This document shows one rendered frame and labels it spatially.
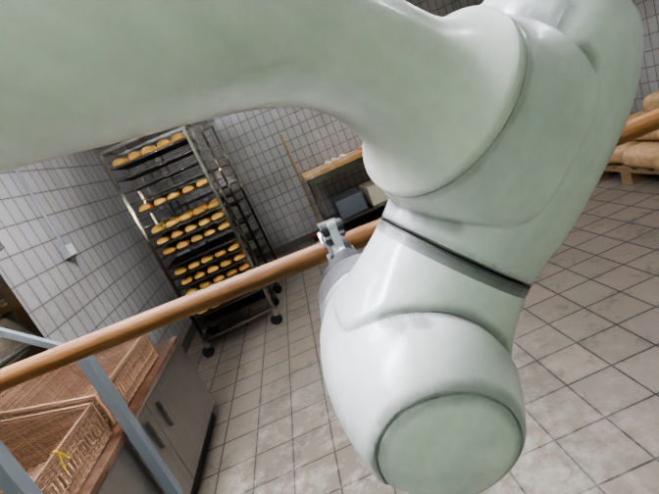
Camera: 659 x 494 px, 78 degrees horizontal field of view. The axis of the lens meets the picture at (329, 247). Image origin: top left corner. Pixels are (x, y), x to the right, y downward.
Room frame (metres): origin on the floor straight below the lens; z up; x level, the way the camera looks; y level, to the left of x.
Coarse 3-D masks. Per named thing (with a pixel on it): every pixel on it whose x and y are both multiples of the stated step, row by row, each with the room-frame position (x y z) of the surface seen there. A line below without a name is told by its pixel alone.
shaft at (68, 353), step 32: (640, 128) 0.56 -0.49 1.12; (288, 256) 0.56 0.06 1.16; (320, 256) 0.55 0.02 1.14; (224, 288) 0.55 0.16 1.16; (256, 288) 0.55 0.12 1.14; (128, 320) 0.55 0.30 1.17; (160, 320) 0.54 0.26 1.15; (64, 352) 0.54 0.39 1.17; (96, 352) 0.55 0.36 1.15; (0, 384) 0.54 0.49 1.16
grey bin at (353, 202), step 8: (344, 192) 5.23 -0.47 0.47; (352, 192) 4.98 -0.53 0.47; (360, 192) 4.84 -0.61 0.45; (336, 200) 4.91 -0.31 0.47; (344, 200) 4.84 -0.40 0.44; (352, 200) 4.84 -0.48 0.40; (360, 200) 4.84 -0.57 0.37; (336, 208) 4.85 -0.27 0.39; (344, 208) 4.84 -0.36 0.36; (352, 208) 4.84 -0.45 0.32; (360, 208) 4.84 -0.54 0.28; (368, 208) 4.85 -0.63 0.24; (344, 216) 4.84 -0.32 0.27
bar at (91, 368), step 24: (0, 336) 1.38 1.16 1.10; (24, 336) 1.39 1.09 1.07; (96, 360) 1.41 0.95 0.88; (96, 384) 1.38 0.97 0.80; (120, 408) 1.38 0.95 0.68; (144, 432) 1.41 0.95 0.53; (0, 456) 0.91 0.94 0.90; (144, 456) 1.38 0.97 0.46; (0, 480) 0.90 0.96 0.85; (24, 480) 0.92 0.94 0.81; (168, 480) 1.38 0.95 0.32
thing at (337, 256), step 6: (348, 246) 0.41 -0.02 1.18; (336, 252) 0.40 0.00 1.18; (342, 252) 0.40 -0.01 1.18; (348, 252) 0.39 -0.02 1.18; (354, 252) 0.38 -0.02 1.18; (360, 252) 0.38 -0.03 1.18; (336, 258) 0.39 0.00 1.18; (342, 258) 0.38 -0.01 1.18; (330, 264) 0.39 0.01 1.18; (324, 276) 0.38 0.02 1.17
